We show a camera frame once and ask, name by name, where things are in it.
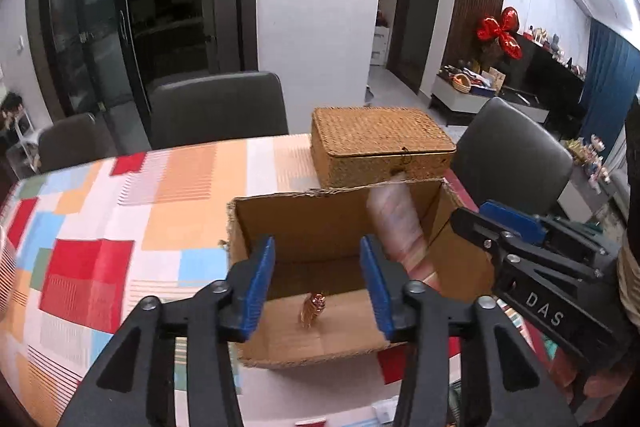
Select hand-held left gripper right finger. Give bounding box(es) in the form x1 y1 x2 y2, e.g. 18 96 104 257
359 234 581 427

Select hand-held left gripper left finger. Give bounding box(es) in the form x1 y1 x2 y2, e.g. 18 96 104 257
57 236 277 427

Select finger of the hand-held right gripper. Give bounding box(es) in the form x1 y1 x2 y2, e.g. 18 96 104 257
479 200 548 244
448 208 598 280

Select pink snack packet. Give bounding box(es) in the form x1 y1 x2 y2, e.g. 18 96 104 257
365 174 443 293

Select brown cardboard box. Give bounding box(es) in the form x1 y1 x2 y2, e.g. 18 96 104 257
220 177 501 370

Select person's right forearm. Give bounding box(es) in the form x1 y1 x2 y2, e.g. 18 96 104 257
617 247 640 328

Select person's right hand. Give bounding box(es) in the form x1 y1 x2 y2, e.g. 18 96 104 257
547 342 633 410

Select small golden wrapped candy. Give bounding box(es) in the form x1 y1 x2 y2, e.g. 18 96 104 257
299 291 327 329

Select dark grey dining chair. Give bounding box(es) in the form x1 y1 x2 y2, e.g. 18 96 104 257
147 71 290 151
450 97 575 215
37 113 118 175

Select cluster of small figurines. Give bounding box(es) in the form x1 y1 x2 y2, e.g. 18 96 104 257
565 134 617 198

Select white low table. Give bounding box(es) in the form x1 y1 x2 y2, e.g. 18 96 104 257
430 67 551 128

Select lidded wicker basket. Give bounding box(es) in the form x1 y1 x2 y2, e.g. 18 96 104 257
310 107 458 190

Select black sideboard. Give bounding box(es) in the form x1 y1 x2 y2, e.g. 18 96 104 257
500 32 587 110

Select colourful patterned tablecloth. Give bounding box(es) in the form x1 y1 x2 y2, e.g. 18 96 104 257
0 134 576 427

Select blue curtain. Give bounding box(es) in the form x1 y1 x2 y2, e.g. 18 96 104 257
580 18 640 168

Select red bow foil balloon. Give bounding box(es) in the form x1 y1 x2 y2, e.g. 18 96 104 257
475 7 523 60

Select white drawer unit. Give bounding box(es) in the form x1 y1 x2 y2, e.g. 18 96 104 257
370 24 391 68

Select dark room door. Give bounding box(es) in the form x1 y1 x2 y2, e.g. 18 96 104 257
385 0 448 95

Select white plastic basket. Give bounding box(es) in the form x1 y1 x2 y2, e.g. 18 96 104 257
0 227 18 323

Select white rack with dark clothes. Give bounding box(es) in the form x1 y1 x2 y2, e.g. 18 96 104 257
0 92 41 178

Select black glass sliding doors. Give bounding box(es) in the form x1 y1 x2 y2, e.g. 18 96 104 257
37 0 258 122

